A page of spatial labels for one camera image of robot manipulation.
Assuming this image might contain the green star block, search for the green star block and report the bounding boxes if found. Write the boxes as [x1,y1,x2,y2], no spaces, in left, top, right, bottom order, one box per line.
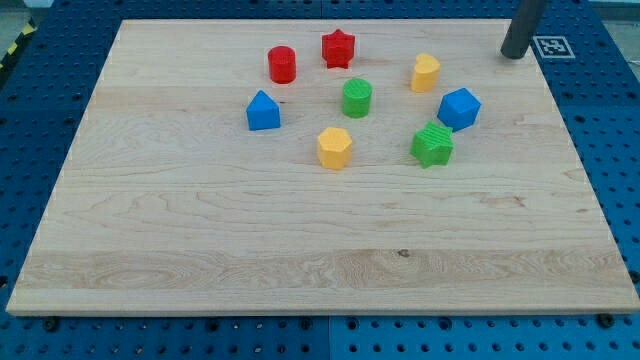
[410,122,454,168]

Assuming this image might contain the grey cylindrical robot arm rod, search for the grey cylindrical robot arm rod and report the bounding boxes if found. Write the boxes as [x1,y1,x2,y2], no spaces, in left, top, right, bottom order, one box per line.
[500,0,548,60]

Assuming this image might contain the yellow heart block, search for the yellow heart block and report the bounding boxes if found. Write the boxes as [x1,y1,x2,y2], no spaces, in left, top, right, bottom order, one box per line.
[410,53,441,93]

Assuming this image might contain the white fiducial marker tag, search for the white fiducial marker tag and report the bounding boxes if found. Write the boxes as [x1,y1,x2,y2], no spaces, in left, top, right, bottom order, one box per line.
[533,35,575,59]

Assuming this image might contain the green cylinder block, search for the green cylinder block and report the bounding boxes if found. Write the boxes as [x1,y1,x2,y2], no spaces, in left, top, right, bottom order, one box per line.
[342,78,373,118]

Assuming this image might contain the yellow black hazard tape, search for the yellow black hazard tape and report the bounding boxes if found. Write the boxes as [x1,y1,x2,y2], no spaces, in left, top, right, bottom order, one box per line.
[1,19,37,73]

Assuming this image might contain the blue cube block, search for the blue cube block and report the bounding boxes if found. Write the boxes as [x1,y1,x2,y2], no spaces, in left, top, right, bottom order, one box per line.
[437,88,482,132]

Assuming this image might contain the yellow hexagon block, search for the yellow hexagon block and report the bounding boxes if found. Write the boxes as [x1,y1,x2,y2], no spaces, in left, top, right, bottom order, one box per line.
[317,127,353,170]

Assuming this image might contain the red cylinder block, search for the red cylinder block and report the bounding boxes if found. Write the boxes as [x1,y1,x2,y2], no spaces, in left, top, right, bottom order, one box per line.
[267,46,297,84]

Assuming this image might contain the blue triangular prism block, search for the blue triangular prism block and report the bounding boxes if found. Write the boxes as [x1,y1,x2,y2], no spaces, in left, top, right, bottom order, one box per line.
[246,90,281,131]

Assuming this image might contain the light wooden board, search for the light wooden board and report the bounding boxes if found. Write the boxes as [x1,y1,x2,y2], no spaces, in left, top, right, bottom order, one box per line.
[7,19,639,317]

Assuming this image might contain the red star block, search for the red star block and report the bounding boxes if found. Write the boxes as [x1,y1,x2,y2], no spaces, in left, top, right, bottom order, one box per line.
[321,29,356,69]

